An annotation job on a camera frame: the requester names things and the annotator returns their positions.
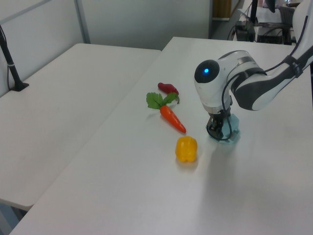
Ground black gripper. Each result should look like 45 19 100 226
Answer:
206 109 233 140

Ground light blue faceted mug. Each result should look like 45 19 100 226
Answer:
207 113 242 145

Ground yellow toy bell pepper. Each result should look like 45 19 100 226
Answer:
175 136 198 163

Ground orange toy carrot with leaves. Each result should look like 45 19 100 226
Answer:
146 92 187 134

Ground red toy chili pepper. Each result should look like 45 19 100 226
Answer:
157 82 181 105

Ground small black electronics box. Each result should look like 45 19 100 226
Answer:
235 21 255 42

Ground black flat control unit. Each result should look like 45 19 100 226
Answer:
256 26 295 45

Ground wooden cabinet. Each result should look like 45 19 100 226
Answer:
212 0 232 20

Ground white paper sheets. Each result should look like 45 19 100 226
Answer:
256 6 282 24

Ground black monitor stand pole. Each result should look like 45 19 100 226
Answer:
250 0 259 25

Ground black keyboard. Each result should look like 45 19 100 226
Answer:
278 6 294 25

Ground black angled pole with base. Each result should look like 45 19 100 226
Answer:
0 24 29 92

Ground grey partition frame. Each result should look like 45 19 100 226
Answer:
0 0 91 45

